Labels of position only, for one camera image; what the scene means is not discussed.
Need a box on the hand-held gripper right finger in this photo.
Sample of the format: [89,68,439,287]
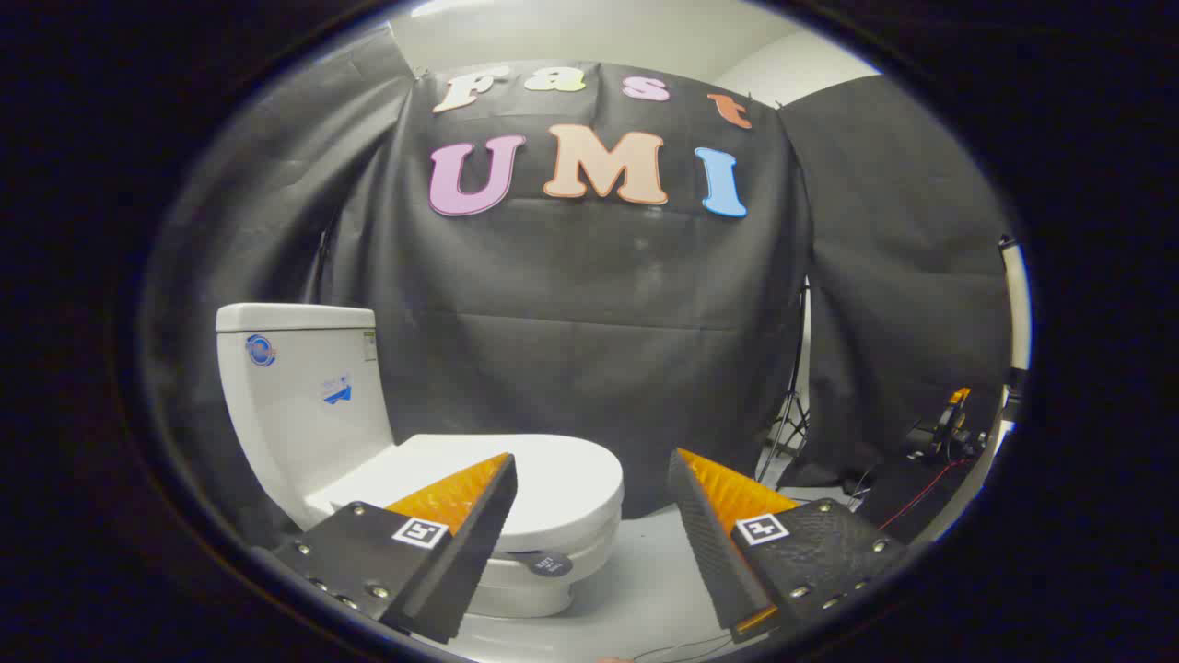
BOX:
[667,448,913,646]

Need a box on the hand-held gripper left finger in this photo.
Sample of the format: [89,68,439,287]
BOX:
[251,451,519,646]

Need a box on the white toilet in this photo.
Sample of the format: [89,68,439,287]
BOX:
[216,303,625,620]

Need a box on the white toilet tank lid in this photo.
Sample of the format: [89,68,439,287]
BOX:
[216,303,377,334]

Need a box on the black light stand tripod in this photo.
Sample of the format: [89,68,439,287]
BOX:
[757,281,813,485]

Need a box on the black backdrop cloth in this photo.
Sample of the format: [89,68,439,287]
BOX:
[318,60,813,521]

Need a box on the plain black cloth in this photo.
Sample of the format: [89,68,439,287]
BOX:
[778,74,1014,544]
[143,28,415,553]

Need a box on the red cable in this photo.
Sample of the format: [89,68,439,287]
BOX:
[875,458,970,533]

